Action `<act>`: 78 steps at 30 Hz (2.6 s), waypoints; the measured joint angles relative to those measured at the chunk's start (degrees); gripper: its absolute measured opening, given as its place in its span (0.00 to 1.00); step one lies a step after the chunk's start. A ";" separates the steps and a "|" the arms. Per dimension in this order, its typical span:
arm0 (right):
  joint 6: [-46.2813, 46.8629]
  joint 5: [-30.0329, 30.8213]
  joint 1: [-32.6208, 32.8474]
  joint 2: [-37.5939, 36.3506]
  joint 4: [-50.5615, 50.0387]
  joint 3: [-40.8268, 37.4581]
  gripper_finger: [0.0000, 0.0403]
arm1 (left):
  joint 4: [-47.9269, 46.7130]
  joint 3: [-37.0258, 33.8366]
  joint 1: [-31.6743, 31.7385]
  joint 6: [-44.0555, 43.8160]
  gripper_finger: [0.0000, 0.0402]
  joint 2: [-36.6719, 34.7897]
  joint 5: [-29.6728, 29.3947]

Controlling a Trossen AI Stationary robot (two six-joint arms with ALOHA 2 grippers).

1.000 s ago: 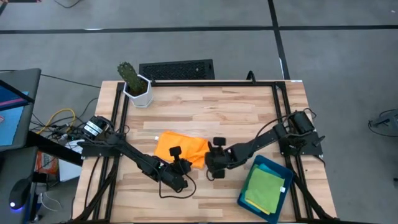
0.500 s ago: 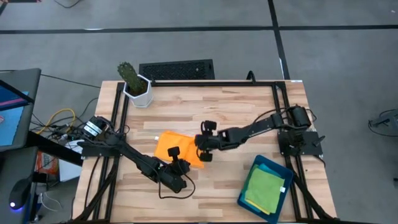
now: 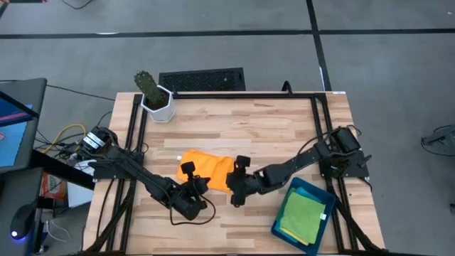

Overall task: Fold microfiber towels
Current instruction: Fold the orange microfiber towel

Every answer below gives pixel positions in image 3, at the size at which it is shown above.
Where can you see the orange bag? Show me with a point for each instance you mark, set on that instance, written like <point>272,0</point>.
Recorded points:
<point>53,186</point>

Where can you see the grey desk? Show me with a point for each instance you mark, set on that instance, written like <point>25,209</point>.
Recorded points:
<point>14,192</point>

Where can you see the black desktop monitor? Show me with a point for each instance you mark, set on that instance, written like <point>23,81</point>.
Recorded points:
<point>21,121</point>

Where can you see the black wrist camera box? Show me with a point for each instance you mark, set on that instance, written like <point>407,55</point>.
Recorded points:
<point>243,161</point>
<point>188,167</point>

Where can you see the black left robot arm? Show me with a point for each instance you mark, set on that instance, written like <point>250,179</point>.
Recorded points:
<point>142,174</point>

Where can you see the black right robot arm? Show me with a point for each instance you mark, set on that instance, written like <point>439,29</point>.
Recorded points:
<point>305,156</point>

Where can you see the black perforated panel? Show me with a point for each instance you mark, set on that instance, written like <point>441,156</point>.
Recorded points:
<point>199,80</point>

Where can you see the tall green cactus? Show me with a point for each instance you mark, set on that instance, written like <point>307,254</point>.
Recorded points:
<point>149,89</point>

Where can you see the black computer mouse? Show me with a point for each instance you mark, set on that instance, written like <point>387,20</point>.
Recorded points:
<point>23,222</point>

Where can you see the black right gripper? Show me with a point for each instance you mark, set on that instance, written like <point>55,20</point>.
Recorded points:
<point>245,183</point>

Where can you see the white paper sheet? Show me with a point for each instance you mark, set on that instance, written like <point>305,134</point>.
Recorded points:
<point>80,192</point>

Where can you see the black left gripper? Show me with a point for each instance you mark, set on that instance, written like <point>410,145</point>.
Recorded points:
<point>195,186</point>

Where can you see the green microfiber towel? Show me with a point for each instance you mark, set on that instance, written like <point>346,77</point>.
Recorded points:
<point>302,217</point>

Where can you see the orange microfiber towel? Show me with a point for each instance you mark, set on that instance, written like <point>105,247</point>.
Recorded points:
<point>209,167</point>

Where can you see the blue plastic tray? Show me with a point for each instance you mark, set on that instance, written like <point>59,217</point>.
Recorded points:
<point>328,209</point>

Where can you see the black aluminium table frame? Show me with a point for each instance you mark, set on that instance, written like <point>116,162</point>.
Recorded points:
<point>136,117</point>

